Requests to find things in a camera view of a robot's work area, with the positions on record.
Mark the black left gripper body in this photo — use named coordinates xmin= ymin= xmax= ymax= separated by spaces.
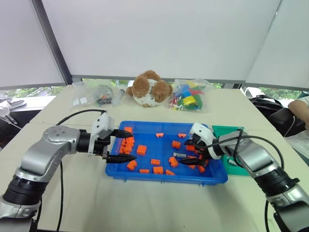
xmin=93 ymin=130 xmax=115 ymax=160

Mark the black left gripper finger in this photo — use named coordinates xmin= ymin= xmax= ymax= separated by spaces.
xmin=111 ymin=129 xmax=134 ymax=139
xmin=105 ymin=154 xmax=138 ymax=165

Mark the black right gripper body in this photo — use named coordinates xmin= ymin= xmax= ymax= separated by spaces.
xmin=190 ymin=134 xmax=211 ymax=160

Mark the green plastic bin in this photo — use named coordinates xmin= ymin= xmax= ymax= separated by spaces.
xmin=211 ymin=125 xmax=251 ymax=177

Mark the blue plastic bin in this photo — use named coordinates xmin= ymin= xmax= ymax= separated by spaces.
xmin=104 ymin=120 xmax=229 ymax=187

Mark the clear bag of small parts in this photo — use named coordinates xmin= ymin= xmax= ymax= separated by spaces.
xmin=70 ymin=82 xmax=114 ymax=110

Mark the bag of colourful toy blocks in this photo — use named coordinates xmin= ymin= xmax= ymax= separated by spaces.
xmin=168 ymin=78 xmax=213 ymax=114

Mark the brown and white plush toy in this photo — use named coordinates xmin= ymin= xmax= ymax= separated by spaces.
xmin=126 ymin=70 xmax=174 ymax=108

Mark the white car outside window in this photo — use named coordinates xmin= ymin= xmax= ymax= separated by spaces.
xmin=243 ymin=87 xmax=267 ymax=99

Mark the black bag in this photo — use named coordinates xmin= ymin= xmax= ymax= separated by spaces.
xmin=248 ymin=95 xmax=307 ymax=137

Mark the grey sandal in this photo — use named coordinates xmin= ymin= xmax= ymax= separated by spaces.
xmin=0 ymin=97 xmax=27 ymax=110

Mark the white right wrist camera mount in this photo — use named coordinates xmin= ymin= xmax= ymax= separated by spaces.
xmin=189 ymin=122 xmax=218 ymax=160

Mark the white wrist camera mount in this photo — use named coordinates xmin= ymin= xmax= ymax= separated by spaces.
xmin=87 ymin=112 xmax=114 ymax=155
xmin=189 ymin=122 xmax=218 ymax=160

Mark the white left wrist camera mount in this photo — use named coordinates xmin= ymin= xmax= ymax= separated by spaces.
xmin=87 ymin=112 xmax=114 ymax=155

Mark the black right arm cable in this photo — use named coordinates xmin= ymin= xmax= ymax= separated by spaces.
xmin=207 ymin=129 xmax=286 ymax=232

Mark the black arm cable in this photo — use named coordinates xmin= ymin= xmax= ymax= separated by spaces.
xmin=36 ymin=109 xmax=108 ymax=232
xmin=207 ymin=129 xmax=286 ymax=232

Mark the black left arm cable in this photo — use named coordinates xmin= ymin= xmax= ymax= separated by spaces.
xmin=36 ymin=109 xmax=108 ymax=232

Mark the thin white cable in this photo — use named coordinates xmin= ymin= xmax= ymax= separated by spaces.
xmin=284 ymin=115 xmax=297 ymax=138

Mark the dark window frame post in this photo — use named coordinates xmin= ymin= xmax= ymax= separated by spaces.
xmin=31 ymin=0 xmax=73 ymax=86

